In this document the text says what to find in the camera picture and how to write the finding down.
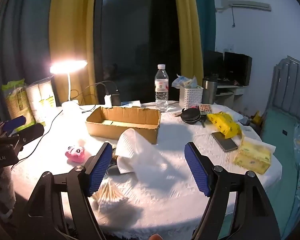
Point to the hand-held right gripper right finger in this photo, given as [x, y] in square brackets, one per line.
[197, 172]

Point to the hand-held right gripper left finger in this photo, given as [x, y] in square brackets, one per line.
[98, 172]

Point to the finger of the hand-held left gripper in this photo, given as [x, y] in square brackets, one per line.
[15, 123]
[32, 131]

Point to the dark grey dotted sock pair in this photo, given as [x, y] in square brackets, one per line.
[113, 170]

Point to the bag of cotton swabs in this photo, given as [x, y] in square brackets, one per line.
[110, 196]

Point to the pink plush toy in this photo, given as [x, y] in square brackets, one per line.
[76, 155]

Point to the cardboard box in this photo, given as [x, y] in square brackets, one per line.
[120, 131]

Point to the person's left forearm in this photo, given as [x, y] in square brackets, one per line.
[3, 190]

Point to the person's right hand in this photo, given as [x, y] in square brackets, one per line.
[155, 237]

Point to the green printed bag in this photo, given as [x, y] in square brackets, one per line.
[15, 102]

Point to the paper cup pack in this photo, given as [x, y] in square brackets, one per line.
[40, 100]

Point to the white embossed tablecloth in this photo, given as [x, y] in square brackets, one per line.
[170, 195]

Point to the grey phone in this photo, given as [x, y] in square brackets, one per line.
[225, 142]

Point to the yellow printed packet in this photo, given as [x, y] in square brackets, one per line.
[223, 125]

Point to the black round zip case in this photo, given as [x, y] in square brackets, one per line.
[192, 116]

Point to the yellow tissue pack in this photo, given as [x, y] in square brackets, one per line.
[252, 157]

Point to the small patterned box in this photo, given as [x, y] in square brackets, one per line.
[205, 109]

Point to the white charger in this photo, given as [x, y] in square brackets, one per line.
[108, 100]

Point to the white desk lamp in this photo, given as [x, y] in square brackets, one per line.
[67, 66]

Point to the white plastic basket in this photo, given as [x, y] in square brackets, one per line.
[190, 97]

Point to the blue and white box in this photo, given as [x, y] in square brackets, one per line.
[131, 103]

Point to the steel mug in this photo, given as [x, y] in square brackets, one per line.
[209, 91]

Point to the teal curtain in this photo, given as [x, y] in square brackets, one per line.
[205, 10]
[22, 35]

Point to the white computer desk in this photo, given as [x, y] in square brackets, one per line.
[230, 90]

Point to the teal bed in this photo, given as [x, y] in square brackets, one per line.
[280, 140]

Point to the pale yellow snack packet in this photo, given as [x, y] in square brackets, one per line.
[191, 83]

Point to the clear water bottle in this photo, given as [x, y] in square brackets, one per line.
[161, 90]

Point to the clear blue plastic wrapper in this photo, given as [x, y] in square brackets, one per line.
[178, 81]

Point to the black monitor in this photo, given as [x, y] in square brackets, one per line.
[237, 67]
[212, 63]

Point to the yellow curtain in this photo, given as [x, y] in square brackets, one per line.
[70, 25]
[188, 30]

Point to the grey ribbed panel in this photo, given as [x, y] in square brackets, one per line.
[290, 85]

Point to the dark window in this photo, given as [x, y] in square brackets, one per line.
[137, 37]

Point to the white air conditioner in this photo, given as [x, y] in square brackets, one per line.
[242, 5]

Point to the white wall socket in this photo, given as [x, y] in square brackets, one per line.
[231, 47]

